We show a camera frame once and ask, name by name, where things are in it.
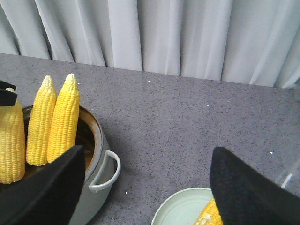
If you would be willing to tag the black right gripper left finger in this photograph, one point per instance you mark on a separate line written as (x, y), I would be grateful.
(50, 196)

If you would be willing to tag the pale speckled corn cob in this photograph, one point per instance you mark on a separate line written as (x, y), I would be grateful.
(210, 215)

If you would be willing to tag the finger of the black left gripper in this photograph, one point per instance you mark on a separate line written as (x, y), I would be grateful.
(4, 85)
(7, 97)

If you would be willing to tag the white rice cooker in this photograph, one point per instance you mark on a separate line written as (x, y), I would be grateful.
(287, 155)

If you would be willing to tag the light green round plate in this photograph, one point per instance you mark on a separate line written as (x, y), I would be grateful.
(183, 207)

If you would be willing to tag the grey pleated curtain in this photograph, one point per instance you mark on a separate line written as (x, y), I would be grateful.
(242, 41)

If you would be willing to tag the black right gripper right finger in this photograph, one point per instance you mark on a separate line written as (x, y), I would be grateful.
(245, 197)

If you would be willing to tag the yellow corn cob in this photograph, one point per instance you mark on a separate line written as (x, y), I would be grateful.
(12, 143)
(65, 119)
(40, 122)

